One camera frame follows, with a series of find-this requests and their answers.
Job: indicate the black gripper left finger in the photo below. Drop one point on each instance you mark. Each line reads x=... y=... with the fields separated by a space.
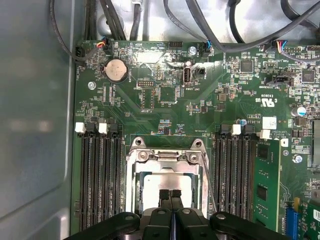
x=155 y=225

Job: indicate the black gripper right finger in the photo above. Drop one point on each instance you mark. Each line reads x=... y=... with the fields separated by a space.
x=190 y=225

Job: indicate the silver CPU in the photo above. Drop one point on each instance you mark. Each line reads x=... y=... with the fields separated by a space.
x=152 y=190

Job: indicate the metal socket cover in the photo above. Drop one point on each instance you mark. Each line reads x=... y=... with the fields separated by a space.
x=130 y=187

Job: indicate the metal locking lever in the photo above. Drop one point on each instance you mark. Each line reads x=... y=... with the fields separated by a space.
x=210 y=183

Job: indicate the CPU socket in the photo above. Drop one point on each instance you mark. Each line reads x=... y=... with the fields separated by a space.
x=143 y=147

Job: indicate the green RAM stick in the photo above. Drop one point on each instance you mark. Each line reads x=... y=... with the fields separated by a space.
x=272 y=175

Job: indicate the blue board connector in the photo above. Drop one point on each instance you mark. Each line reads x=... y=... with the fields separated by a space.
x=292 y=225

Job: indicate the green motherboard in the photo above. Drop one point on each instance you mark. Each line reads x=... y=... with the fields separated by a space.
x=200 y=120

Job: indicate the silver cylindrical capacitor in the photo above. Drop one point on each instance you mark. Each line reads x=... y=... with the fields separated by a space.
x=242 y=121
x=301 y=111

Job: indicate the graphics card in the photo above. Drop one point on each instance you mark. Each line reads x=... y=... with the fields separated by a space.
x=308 y=225

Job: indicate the silver motherboard screw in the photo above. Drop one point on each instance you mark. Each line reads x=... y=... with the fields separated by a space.
x=297 y=158
x=192 y=50
x=91 y=85

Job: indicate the internal USB port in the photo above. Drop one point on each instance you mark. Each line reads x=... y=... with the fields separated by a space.
x=187 y=75

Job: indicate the coin battery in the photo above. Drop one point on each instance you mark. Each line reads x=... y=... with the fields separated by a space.
x=116 y=70

